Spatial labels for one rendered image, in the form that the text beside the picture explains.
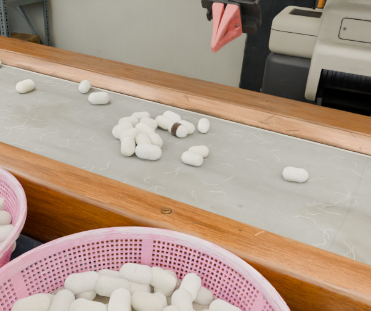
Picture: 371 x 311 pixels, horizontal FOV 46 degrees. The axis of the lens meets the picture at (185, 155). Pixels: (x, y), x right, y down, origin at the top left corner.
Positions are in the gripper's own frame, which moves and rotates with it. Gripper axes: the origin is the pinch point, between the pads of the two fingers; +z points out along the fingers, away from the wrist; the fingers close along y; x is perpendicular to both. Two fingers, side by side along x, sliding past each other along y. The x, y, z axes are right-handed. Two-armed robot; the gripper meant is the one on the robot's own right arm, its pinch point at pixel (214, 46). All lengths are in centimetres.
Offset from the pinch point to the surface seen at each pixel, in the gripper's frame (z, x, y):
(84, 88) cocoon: 11.9, 4.2, -22.7
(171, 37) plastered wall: -110, 144, -98
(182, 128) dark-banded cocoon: 16.8, -0.3, 1.3
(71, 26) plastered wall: -102, 142, -169
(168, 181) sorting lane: 27.8, -6.7, 5.5
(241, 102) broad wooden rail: 4.8, 8.2, 5.6
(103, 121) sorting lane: 19.2, 0.0, -12.6
